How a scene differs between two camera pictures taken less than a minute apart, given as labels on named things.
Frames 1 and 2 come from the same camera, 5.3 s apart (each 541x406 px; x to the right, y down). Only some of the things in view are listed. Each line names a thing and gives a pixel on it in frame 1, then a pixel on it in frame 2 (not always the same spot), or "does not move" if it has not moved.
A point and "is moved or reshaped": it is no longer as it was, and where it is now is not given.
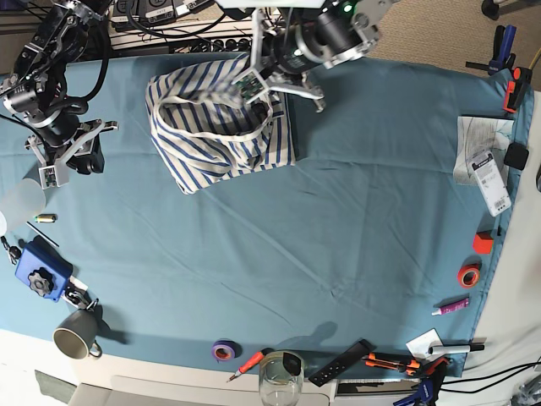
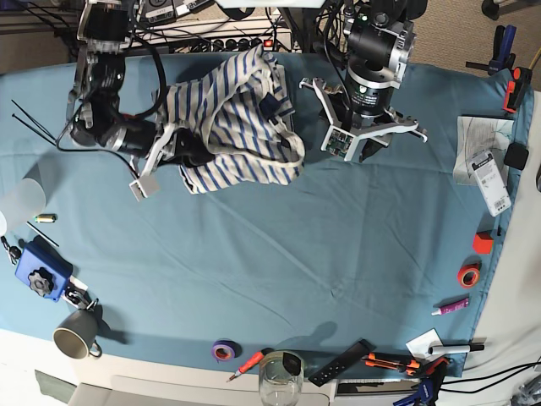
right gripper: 279,63 → 348,128
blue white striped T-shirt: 204,126 is moved or reshaped
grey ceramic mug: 75,336 does not move
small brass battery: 46,217 does not move
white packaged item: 493,185 does not move
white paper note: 419,346 does not move
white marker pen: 456,348 does not move
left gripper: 73,143 → 189,149
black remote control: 359,349 does not move
